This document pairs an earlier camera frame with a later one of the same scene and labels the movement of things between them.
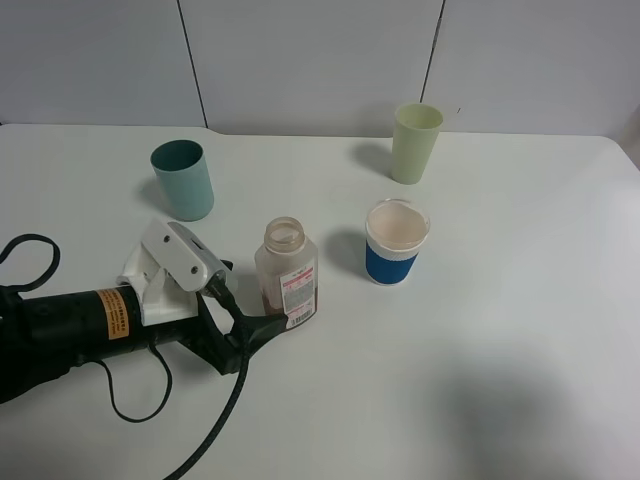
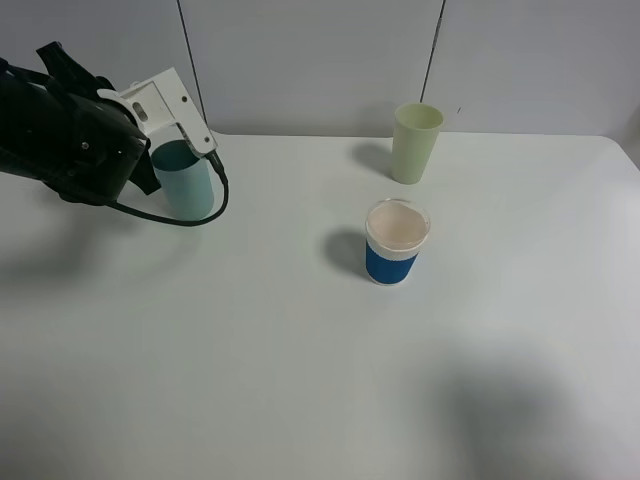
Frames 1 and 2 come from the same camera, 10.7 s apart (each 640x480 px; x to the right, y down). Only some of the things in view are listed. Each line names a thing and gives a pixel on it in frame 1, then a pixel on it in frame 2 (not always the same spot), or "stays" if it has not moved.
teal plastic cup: (184, 178) stays
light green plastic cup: (416, 129) stays
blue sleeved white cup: (395, 231) stays
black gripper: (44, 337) -> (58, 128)
